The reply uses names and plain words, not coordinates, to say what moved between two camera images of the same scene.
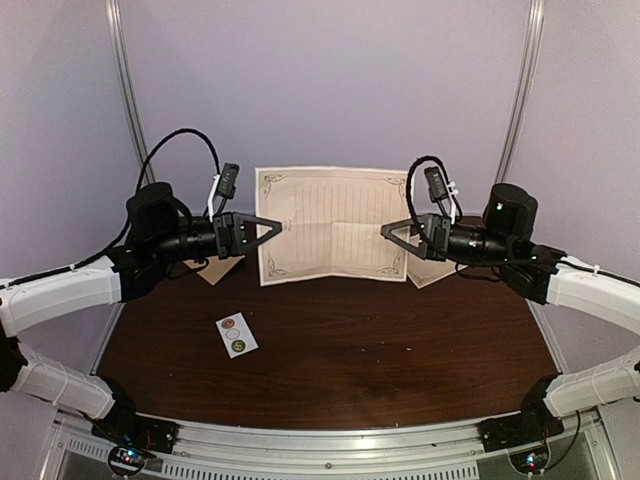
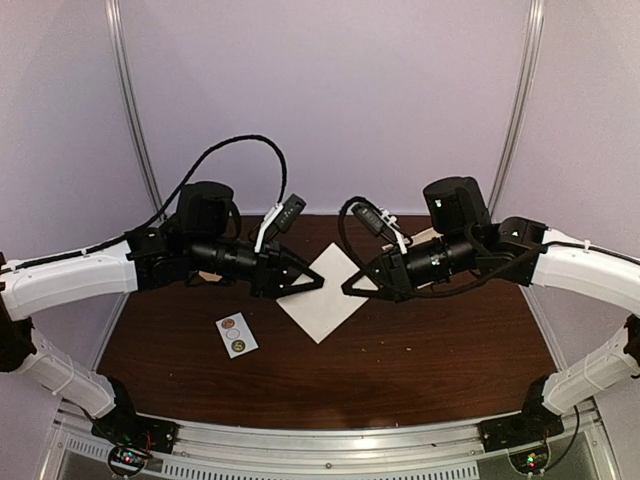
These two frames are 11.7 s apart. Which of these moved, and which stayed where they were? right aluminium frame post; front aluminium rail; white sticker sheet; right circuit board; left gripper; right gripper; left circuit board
Moved: left gripper; right gripper
Stayed: right aluminium frame post; front aluminium rail; white sticker sheet; right circuit board; left circuit board
